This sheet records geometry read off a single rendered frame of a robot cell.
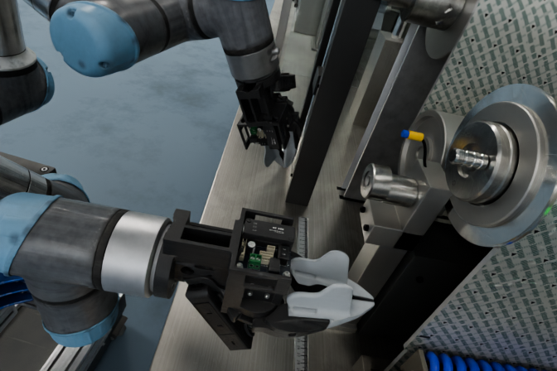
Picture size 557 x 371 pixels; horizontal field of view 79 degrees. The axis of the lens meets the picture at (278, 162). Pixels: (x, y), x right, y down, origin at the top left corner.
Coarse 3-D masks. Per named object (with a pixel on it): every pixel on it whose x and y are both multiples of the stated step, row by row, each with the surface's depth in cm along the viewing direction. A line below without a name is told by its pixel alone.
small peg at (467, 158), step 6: (456, 150) 28; (462, 150) 28; (450, 156) 29; (456, 156) 28; (462, 156) 28; (468, 156) 28; (474, 156) 28; (480, 156) 28; (486, 156) 28; (450, 162) 29; (456, 162) 28; (462, 162) 28; (468, 162) 28; (474, 162) 28; (480, 162) 28; (486, 162) 28; (480, 168) 28
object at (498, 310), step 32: (512, 256) 29; (480, 288) 32; (512, 288) 31; (544, 288) 31; (448, 320) 35; (480, 320) 35; (512, 320) 35; (544, 320) 34; (448, 352) 39; (480, 352) 39; (512, 352) 38; (544, 352) 38
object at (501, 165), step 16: (464, 128) 32; (480, 128) 30; (496, 128) 28; (464, 144) 32; (480, 144) 30; (496, 144) 28; (512, 144) 27; (448, 160) 34; (496, 160) 27; (512, 160) 27; (448, 176) 33; (464, 176) 31; (480, 176) 29; (496, 176) 27; (512, 176) 27; (464, 192) 30; (480, 192) 28; (496, 192) 28
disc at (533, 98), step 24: (504, 96) 31; (528, 96) 28; (552, 120) 25; (552, 144) 25; (552, 168) 24; (552, 192) 24; (456, 216) 34; (528, 216) 25; (480, 240) 30; (504, 240) 27
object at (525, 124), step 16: (480, 112) 33; (496, 112) 31; (512, 112) 29; (528, 112) 27; (512, 128) 28; (528, 128) 27; (528, 144) 26; (528, 160) 26; (528, 176) 26; (512, 192) 27; (528, 192) 26; (464, 208) 32; (480, 208) 30; (496, 208) 28; (512, 208) 27; (480, 224) 30; (496, 224) 28
